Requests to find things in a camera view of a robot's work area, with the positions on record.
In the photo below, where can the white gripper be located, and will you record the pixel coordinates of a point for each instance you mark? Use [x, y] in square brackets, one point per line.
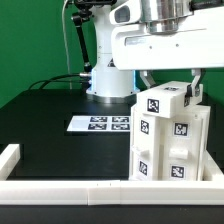
[199, 44]

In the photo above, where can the white cabinet body box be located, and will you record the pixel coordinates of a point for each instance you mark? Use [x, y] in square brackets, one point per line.
[199, 111]

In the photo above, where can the white cabinet top block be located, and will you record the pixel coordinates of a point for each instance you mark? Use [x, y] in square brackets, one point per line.
[168, 100]

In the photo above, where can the white cabinet door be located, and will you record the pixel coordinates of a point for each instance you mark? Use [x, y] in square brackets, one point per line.
[181, 148]
[144, 147]

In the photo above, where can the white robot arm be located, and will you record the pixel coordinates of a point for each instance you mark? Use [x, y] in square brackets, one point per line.
[160, 17]

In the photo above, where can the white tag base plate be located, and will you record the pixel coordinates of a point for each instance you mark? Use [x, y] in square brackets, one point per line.
[99, 124]

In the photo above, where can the white right fence rail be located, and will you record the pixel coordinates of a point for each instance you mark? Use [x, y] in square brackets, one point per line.
[211, 170]

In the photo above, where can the white fence rail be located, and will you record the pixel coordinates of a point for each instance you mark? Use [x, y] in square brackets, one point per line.
[8, 160]
[211, 170]
[111, 193]

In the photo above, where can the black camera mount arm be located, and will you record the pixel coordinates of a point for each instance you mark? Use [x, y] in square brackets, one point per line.
[81, 30]

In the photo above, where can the white front fence rail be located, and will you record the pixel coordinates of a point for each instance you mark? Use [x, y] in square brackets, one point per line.
[111, 193]

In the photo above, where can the white left fence rail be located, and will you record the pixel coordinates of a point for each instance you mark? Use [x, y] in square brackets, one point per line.
[8, 160]

